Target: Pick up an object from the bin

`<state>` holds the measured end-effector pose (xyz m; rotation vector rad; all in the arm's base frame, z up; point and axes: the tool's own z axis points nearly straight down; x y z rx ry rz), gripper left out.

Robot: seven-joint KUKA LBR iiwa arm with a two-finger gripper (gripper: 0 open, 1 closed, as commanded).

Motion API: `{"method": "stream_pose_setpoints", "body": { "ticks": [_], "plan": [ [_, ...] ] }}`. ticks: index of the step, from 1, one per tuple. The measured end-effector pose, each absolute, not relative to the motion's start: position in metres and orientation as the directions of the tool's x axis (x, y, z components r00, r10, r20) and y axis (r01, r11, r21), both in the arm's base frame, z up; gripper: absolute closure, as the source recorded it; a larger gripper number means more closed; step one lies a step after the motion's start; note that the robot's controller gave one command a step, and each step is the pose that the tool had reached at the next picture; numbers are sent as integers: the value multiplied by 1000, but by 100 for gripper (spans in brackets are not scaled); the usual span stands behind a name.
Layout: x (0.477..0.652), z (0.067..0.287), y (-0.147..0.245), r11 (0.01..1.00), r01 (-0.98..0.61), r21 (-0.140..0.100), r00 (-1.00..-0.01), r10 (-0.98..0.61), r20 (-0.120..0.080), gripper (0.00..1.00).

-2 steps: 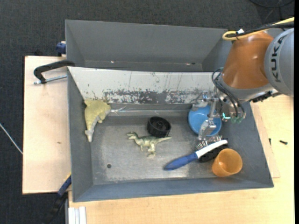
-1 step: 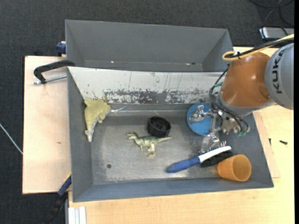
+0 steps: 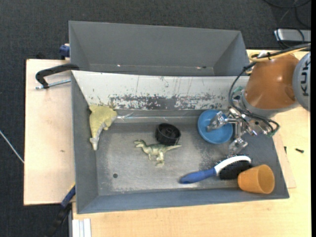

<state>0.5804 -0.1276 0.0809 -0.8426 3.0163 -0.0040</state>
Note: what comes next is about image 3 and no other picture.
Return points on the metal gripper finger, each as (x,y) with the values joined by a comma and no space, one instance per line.
(238,144)
(217,121)

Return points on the blue bowl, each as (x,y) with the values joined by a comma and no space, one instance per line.
(218,137)

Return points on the orange cup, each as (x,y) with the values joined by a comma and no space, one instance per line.
(256,179)

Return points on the blue and white brush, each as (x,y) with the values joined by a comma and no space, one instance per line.
(197,175)

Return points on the small black screw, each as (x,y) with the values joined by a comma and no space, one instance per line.
(300,150)

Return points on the green toy dinosaur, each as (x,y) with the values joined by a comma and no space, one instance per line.
(154,149)

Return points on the grey metal bin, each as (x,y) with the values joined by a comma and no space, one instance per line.
(138,179)

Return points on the yellow toy dinosaur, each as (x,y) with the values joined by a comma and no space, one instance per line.
(100,118)

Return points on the pale wood board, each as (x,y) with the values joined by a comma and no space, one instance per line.
(47,137)

